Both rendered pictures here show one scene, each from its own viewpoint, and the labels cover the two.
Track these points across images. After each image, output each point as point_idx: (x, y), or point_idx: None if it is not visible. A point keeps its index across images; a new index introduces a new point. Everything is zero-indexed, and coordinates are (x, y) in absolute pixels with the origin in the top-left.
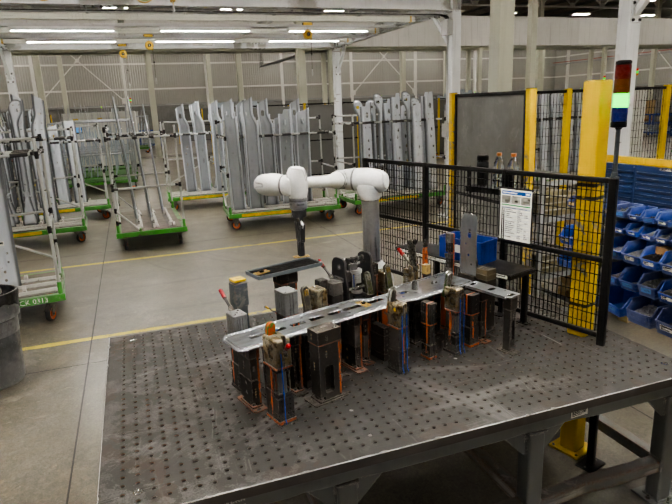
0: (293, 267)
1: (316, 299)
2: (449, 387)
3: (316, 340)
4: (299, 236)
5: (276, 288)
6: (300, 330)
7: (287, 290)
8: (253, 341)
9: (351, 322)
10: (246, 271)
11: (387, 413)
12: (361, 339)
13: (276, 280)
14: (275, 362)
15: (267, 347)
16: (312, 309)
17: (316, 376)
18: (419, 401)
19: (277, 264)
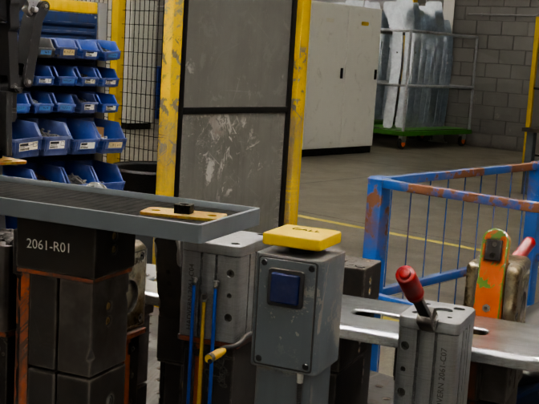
0: (69, 195)
1: (145, 271)
2: (151, 365)
3: (378, 283)
4: (18, 59)
5: (232, 244)
6: (350, 296)
7: (238, 233)
8: (498, 325)
9: (147, 306)
10: (208, 223)
11: None
12: None
13: (115, 260)
14: (525, 313)
15: (522, 291)
16: (131, 322)
17: (362, 396)
18: None
19: (43, 205)
